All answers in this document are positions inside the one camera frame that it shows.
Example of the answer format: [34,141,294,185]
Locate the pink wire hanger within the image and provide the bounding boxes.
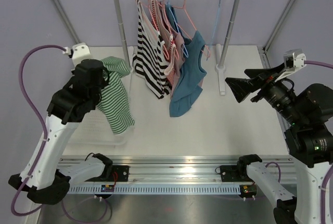
[146,0,170,61]
[175,0,211,59]
[158,0,178,63]

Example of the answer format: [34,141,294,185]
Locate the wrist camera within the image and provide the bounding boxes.
[276,49,306,81]
[62,43,93,67]

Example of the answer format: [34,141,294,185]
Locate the white plastic basket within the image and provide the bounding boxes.
[69,109,134,145]

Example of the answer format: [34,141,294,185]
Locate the black white striped tank top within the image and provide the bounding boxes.
[132,0,171,99]

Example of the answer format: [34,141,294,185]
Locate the light blue wire hanger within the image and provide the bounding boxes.
[208,0,222,50]

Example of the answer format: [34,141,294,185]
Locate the white slotted cable duct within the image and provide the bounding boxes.
[68,184,240,195]

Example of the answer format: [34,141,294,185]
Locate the blue tank top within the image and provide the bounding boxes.
[165,4,208,118]

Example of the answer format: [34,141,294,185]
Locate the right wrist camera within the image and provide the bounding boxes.
[276,49,306,81]

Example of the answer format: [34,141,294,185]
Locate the green striped tank top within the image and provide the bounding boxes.
[97,56,135,135]

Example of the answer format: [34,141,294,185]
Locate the mauve pink tank top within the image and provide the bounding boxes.
[158,2,185,97]

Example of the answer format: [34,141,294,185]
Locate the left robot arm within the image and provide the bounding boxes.
[8,59,113,205]

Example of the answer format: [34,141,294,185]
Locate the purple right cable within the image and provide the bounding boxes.
[304,60,333,224]

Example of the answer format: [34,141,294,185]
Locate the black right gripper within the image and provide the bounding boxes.
[226,61,305,126]

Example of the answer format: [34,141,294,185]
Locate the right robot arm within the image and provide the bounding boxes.
[225,64,332,223]

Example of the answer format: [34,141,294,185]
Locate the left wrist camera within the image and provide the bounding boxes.
[62,43,93,67]

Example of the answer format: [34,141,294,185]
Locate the red striped tank top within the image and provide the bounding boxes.
[149,0,178,86]

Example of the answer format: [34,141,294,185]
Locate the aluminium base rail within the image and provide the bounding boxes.
[59,155,296,185]

